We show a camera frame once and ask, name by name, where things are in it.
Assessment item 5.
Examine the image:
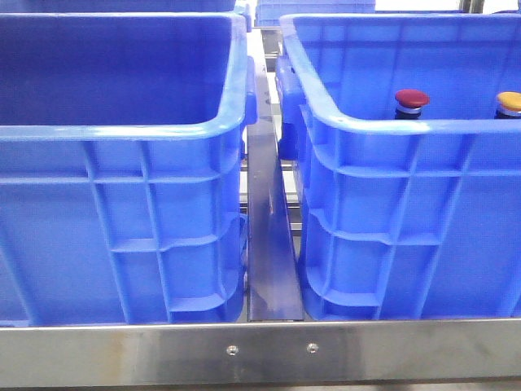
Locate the blue crate left front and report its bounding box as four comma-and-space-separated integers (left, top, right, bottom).
1, 12, 256, 327

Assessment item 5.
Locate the yellow mushroom push button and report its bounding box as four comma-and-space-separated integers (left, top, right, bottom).
495, 91, 521, 119

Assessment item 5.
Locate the blue crate far centre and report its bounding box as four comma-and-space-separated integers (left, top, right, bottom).
255, 0, 375, 27

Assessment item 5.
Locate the blue crate far left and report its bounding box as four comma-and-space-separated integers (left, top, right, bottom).
1, 0, 252, 32

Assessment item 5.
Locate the steel front rail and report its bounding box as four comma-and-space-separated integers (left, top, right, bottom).
1, 319, 520, 388

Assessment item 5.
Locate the blue crate right front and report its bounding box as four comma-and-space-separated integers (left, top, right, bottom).
277, 14, 520, 320

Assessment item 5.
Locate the blue crate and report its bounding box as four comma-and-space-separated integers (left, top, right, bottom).
1, 12, 256, 327
1, 0, 252, 32
277, 14, 520, 320
255, 0, 375, 27

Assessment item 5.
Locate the steel divider bar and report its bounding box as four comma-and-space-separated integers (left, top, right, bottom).
247, 29, 304, 322

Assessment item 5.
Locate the red mushroom push button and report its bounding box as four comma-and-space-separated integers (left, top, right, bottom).
395, 89, 430, 120

